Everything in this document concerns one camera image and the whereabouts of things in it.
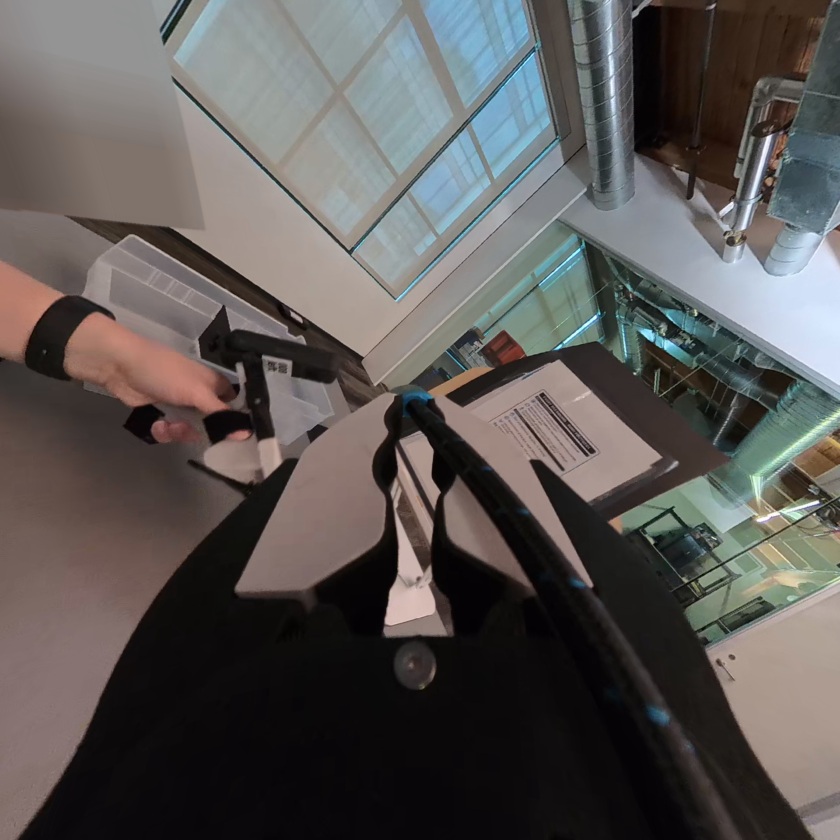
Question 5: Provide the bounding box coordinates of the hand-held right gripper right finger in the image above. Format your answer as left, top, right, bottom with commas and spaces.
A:
430, 395, 595, 595

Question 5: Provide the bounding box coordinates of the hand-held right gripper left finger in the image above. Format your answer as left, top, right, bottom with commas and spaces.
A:
235, 394, 403, 602

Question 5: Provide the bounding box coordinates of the black braided hdmi cable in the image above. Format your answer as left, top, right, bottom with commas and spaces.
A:
392, 387, 746, 840

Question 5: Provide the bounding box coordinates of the person's left forearm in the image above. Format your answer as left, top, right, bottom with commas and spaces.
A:
0, 259, 56, 362

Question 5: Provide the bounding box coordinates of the person's left hand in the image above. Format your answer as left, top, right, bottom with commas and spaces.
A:
66, 320, 256, 445

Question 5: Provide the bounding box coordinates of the white instruction sheet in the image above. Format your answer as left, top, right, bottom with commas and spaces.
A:
471, 360, 665, 508

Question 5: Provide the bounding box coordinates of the clear plastic bin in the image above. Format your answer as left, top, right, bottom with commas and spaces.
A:
82, 235, 336, 454

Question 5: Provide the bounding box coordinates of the large grid window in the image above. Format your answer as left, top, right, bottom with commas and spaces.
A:
161, 0, 560, 301

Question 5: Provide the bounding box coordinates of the shiny metal pipe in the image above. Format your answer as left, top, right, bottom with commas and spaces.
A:
718, 75, 805, 263

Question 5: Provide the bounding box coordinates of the thin black pipe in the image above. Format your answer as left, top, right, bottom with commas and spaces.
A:
686, 0, 718, 201

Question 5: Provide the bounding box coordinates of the silver spiral duct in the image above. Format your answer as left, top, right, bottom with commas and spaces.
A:
567, 0, 637, 212

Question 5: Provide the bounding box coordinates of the galvanized rectangular duct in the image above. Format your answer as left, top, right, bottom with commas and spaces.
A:
768, 0, 840, 237

